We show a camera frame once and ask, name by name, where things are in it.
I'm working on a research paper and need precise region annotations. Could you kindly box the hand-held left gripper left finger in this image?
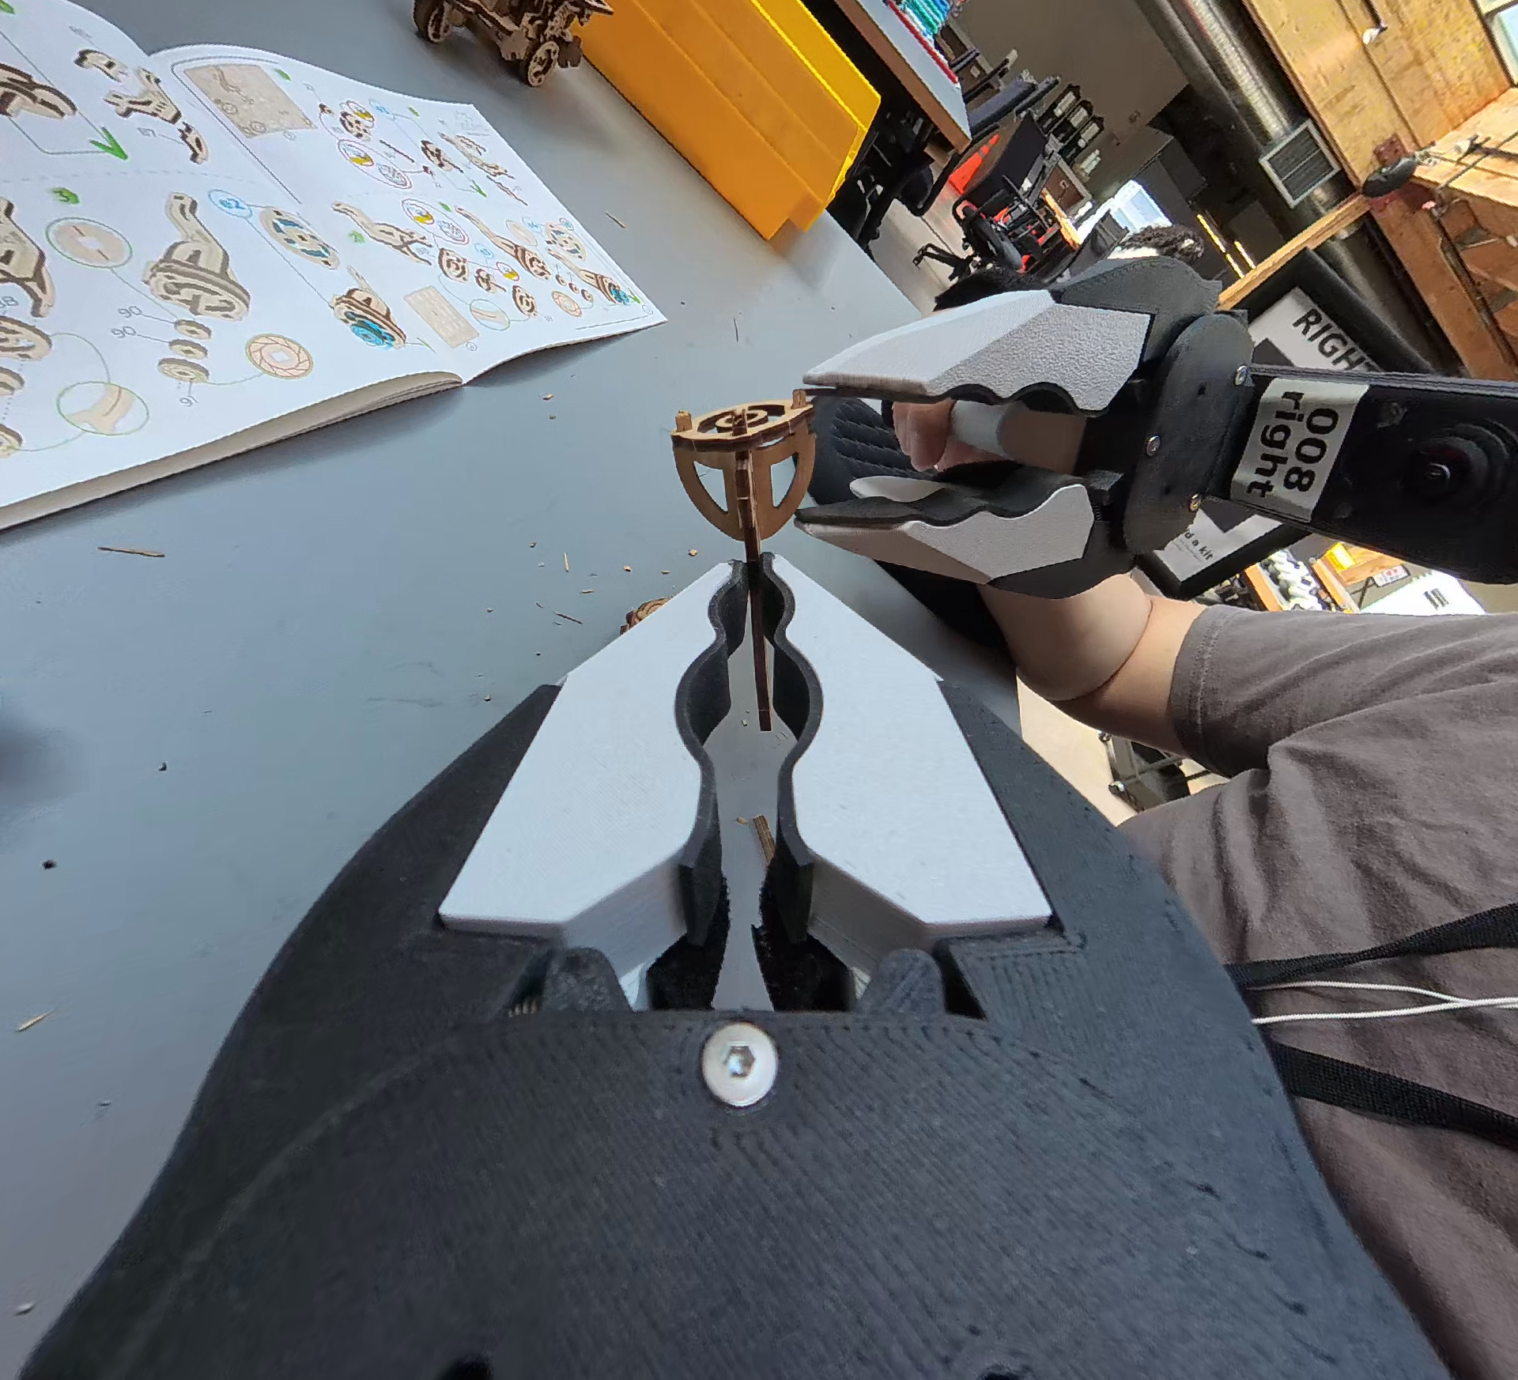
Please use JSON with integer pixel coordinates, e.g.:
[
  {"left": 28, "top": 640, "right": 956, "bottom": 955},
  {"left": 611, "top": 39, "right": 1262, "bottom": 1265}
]
[{"left": 439, "top": 560, "right": 752, "bottom": 1012}]

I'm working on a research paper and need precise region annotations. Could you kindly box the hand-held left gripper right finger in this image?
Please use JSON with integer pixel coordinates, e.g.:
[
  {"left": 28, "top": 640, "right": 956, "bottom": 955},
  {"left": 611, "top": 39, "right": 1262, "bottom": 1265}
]
[{"left": 759, "top": 554, "right": 1054, "bottom": 1012}]

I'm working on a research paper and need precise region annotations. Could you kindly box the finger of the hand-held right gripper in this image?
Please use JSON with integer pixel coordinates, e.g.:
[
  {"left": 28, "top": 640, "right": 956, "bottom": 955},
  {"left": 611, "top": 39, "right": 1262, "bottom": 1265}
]
[
  {"left": 792, "top": 477, "right": 1103, "bottom": 587},
  {"left": 803, "top": 289, "right": 1158, "bottom": 416}
]

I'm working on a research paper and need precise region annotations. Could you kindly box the wooden wheel frame with shaft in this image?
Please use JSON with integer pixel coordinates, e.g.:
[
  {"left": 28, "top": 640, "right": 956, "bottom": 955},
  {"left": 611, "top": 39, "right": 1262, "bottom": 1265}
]
[{"left": 671, "top": 389, "right": 824, "bottom": 736}]

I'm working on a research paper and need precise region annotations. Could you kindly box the person's right forearm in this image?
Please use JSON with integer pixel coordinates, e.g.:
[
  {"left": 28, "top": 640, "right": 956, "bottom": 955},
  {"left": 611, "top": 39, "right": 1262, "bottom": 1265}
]
[{"left": 977, "top": 573, "right": 1204, "bottom": 747}]

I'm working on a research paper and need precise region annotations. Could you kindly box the person's right hand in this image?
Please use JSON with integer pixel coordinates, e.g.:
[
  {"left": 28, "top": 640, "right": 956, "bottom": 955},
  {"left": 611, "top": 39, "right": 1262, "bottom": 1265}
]
[{"left": 890, "top": 400, "right": 1091, "bottom": 481}]

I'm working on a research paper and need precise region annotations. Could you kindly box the black orange office chair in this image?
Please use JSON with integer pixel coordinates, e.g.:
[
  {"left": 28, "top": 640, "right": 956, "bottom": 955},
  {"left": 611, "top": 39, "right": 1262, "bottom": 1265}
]
[{"left": 912, "top": 182, "right": 1074, "bottom": 280}]

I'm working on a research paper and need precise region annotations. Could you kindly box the yellow plastic bin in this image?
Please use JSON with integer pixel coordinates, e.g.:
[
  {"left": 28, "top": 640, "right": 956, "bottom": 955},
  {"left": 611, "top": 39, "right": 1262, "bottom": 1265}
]
[{"left": 558, "top": 0, "right": 882, "bottom": 243}]

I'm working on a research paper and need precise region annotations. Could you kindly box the illustrated instruction booklet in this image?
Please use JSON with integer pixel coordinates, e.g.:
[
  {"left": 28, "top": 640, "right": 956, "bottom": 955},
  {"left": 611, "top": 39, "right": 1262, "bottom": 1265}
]
[{"left": 0, "top": 0, "right": 669, "bottom": 532}]

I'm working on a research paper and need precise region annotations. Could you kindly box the silver ventilation duct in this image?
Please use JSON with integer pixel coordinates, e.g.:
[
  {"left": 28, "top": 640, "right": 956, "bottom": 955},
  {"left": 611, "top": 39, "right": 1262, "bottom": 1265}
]
[{"left": 1039, "top": 0, "right": 1349, "bottom": 208}]

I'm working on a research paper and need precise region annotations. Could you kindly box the black strap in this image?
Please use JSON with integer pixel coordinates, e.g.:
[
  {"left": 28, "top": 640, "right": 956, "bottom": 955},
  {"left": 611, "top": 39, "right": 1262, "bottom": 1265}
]
[{"left": 1226, "top": 904, "right": 1518, "bottom": 1151}]

